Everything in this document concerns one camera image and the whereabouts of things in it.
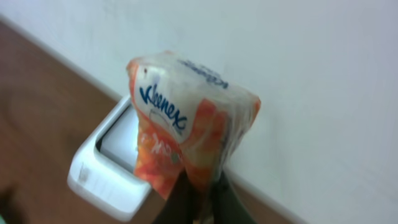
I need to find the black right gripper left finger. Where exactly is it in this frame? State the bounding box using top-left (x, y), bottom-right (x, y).
top-left (152, 171), bottom-right (198, 224)

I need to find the white barcode scanner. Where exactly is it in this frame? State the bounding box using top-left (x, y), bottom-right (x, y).
top-left (67, 96), bottom-right (151, 222)

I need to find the orange tissue pack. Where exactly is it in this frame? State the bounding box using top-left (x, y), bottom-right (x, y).
top-left (127, 52), bottom-right (261, 198)

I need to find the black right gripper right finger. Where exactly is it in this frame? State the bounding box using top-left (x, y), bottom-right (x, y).
top-left (211, 172), bottom-right (256, 224)

